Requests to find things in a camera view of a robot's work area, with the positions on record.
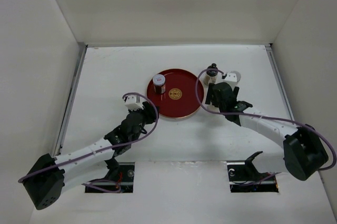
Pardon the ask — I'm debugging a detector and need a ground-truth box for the black cap pepper bottle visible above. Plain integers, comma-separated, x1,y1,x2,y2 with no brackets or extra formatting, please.
203,63,218,86

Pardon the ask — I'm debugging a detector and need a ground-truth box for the dark sauce jar white lid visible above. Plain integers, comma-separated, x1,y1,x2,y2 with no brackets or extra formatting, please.
152,74,166,95

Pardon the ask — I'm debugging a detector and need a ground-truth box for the black cap salt bottle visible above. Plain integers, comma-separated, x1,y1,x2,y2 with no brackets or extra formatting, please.
207,104,219,111

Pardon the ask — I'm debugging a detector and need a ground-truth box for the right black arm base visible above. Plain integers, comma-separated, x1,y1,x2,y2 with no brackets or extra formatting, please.
226,151,279,193

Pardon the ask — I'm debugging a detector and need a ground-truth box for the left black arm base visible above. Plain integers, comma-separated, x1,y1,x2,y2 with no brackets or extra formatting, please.
84,159,135,194

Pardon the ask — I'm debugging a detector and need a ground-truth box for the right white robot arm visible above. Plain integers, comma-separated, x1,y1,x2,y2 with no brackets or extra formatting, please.
205,82,329,181

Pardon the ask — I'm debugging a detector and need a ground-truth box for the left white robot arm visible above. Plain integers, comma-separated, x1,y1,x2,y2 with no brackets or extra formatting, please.
19,101,159,210

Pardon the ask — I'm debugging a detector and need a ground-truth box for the red round tray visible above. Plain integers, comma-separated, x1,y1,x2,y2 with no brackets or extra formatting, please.
146,68,204,119

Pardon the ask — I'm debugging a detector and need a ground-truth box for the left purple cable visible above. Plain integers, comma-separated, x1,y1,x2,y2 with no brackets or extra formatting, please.
17,91,160,192

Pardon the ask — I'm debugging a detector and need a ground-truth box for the purple cable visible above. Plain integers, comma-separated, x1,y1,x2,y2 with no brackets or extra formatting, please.
17,91,160,192
195,68,337,171

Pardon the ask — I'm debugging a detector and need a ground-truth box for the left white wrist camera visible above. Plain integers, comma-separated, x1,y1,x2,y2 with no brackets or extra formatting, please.
123,95,143,111

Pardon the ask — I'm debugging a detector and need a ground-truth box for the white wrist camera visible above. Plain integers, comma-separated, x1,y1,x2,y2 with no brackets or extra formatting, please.
222,72,240,88
123,95,143,111

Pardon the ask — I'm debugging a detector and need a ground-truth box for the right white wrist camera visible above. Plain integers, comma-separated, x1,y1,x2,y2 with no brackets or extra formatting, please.
222,72,240,88

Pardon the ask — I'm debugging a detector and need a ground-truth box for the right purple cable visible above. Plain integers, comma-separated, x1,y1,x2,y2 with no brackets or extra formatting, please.
195,68,337,171

